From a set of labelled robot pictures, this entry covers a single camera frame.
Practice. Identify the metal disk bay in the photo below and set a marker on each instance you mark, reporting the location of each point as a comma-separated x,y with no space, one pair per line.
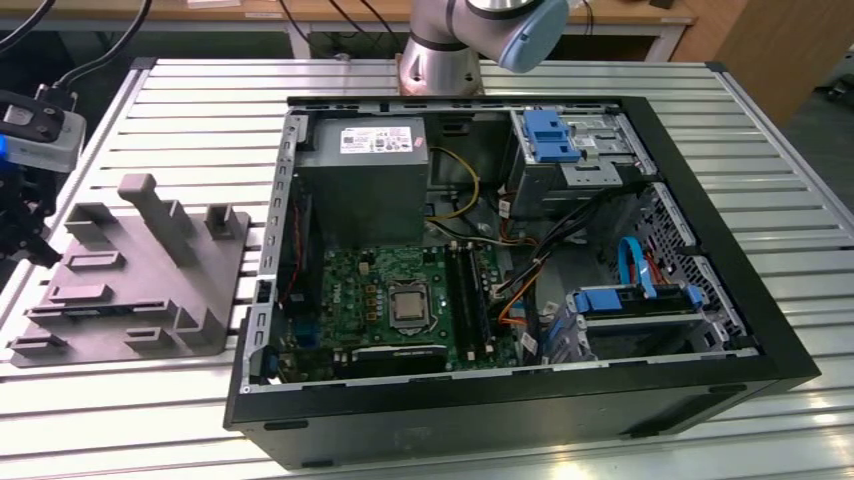
641,322

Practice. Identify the wooden cabinet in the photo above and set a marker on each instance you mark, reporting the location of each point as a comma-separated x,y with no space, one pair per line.
787,50

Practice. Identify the silver CPU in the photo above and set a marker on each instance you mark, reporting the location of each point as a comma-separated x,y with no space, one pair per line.
408,306

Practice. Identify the blue plastic bay latch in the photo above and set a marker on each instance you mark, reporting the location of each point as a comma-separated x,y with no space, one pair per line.
543,135

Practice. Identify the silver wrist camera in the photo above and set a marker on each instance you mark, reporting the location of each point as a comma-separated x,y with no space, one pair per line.
40,130

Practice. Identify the dark RAM stick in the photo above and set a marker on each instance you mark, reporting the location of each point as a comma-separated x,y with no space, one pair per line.
480,300

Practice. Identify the hard disk in blue carrier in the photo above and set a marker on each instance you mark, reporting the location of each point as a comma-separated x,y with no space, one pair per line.
641,305

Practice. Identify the black PC case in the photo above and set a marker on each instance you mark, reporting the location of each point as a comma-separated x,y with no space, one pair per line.
467,415

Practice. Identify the metal drive cage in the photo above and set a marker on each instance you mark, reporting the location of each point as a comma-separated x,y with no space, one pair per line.
594,175

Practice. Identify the black graphics card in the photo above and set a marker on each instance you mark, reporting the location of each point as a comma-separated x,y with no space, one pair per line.
394,360

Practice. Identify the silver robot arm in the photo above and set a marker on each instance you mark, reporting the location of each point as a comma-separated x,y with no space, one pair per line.
440,60

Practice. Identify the green motherboard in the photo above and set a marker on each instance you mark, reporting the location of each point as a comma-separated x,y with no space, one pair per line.
347,300

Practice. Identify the CPU socket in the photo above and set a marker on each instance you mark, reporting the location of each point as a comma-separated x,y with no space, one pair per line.
400,330

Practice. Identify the grey parts rack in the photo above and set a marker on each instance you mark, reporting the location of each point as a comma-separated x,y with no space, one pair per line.
134,300

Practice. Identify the grey power supply unit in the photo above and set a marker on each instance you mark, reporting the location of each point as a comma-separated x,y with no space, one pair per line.
360,200

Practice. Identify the wooden desk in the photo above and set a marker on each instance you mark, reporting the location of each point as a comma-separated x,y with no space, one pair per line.
167,14

